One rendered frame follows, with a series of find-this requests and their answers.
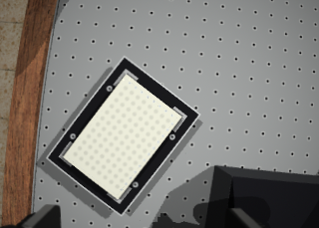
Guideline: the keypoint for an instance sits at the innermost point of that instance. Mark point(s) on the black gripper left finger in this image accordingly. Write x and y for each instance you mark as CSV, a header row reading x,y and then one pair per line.
x,y
49,216

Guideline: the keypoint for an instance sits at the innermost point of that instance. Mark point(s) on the cream rectangular well plate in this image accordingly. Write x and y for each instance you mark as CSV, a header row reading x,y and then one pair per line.
x,y
122,136

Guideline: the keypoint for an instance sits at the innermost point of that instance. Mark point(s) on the grey flat base plate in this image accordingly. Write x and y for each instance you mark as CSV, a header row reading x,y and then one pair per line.
x,y
249,67

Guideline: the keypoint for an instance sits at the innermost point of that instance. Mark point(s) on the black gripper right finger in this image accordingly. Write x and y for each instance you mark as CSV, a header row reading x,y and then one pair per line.
x,y
237,218

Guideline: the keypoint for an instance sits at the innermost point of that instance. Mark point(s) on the black rectangular frame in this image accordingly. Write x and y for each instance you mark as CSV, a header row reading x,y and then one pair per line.
x,y
188,118

